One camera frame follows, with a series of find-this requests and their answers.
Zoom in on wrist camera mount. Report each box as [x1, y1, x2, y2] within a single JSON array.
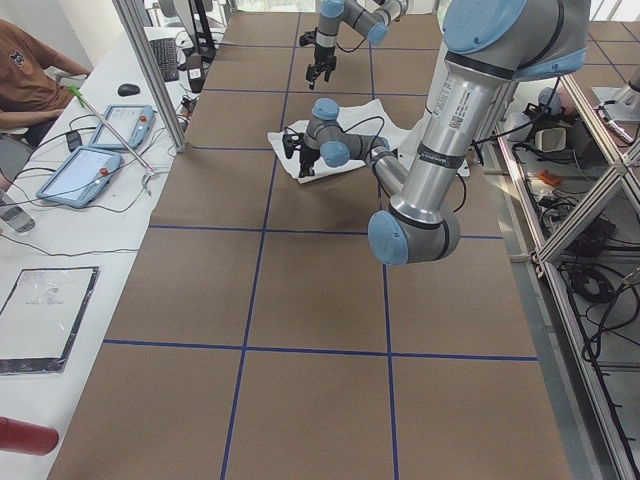
[[282, 127, 304, 159], [299, 29, 317, 47]]

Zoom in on teach pendant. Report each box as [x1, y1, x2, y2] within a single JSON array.
[[36, 146, 123, 208], [89, 104, 155, 151]]

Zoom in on teach pendant near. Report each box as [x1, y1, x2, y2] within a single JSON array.
[[36, 146, 123, 208]]

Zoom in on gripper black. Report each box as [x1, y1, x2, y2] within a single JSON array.
[[306, 45, 337, 90], [299, 144, 320, 179]]

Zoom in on clear water bottle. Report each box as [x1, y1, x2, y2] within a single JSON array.
[[0, 190, 36, 233]]

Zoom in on person in brown shirt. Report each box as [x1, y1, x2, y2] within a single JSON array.
[[1, 20, 91, 147]]

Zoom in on aluminium frame post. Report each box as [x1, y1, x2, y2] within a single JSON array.
[[112, 0, 186, 153]]

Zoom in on black computer mouse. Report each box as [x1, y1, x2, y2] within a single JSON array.
[[117, 83, 141, 97]]

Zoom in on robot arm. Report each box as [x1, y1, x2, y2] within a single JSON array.
[[282, 1, 590, 265], [299, 0, 409, 90]]

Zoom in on dark red bottle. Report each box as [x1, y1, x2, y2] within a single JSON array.
[[1, 417, 59, 456]]

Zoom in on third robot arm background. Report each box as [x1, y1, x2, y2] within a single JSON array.
[[592, 70, 639, 123]]

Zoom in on orange tool under frame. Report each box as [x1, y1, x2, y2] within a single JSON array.
[[537, 169, 563, 188]]

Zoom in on black keyboard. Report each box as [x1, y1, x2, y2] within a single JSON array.
[[149, 38, 179, 82]]

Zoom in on teach pendant far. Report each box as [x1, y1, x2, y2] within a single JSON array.
[[89, 104, 155, 151]]

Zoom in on white printed t-shirt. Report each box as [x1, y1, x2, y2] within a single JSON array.
[[266, 97, 414, 185]]

